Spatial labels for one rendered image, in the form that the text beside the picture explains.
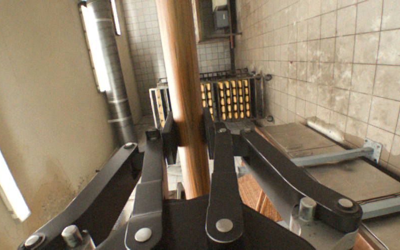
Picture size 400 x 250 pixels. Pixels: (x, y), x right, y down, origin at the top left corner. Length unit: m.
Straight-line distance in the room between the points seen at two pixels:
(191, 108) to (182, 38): 0.06
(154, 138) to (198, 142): 0.05
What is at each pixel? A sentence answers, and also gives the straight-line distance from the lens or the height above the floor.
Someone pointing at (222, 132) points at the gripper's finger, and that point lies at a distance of 0.15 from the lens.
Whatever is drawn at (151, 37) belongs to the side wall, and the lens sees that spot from 5.30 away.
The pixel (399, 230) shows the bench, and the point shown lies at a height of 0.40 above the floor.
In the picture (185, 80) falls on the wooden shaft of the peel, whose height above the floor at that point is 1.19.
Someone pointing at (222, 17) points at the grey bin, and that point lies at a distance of 4.66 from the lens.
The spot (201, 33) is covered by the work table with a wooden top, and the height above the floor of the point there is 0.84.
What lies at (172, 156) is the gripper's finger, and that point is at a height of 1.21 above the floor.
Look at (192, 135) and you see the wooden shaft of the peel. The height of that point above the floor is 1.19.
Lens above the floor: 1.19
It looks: 1 degrees down
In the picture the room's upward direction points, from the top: 97 degrees counter-clockwise
